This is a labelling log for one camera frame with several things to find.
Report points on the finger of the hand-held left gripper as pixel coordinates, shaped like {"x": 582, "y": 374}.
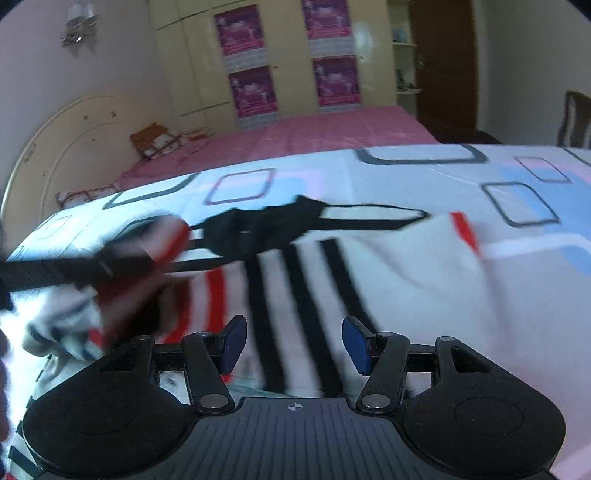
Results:
{"x": 69, "y": 273}

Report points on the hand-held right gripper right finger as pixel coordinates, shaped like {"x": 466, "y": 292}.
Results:
{"x": 355, "y": 344}

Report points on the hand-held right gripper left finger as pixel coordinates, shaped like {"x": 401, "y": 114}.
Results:
{"x": 233, "y": 344}

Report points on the white striped knit garment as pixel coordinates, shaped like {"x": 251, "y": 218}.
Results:
{"x": 323, "y": 286}

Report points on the white floral pillow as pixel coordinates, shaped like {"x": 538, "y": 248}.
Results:
{"x": 85, "y": 194}

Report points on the cream bed headboard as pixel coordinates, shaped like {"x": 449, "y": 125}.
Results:
{"x": 69, "y": 138}

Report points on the brown patterned bag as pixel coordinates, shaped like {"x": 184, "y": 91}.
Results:
{"x": 154, "y": 141}

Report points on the white blanket with square print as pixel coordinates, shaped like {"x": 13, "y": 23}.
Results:
{"x": 406, "y": 184}

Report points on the pink bed sheet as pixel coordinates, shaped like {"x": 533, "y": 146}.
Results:
{"x": 323, "y": 134}

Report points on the cream wardrobe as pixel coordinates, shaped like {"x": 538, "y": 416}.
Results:
{"x": 291, "y": 69}

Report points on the brown wooden door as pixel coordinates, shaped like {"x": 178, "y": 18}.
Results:
{"x": 443, "y": 69}

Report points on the brown wooden chair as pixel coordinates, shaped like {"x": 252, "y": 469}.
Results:
{"x": 575, "y": 120}

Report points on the glass wall lamp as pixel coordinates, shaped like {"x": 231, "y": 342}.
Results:
{"x": 81, "y": 25}

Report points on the purple wall poster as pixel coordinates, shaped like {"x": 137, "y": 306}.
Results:
{"x": 254, "y": 94}
{"x": 336, "y": 81}
{"x": 328, "y": 25}
{"x": 241, "y": 32}

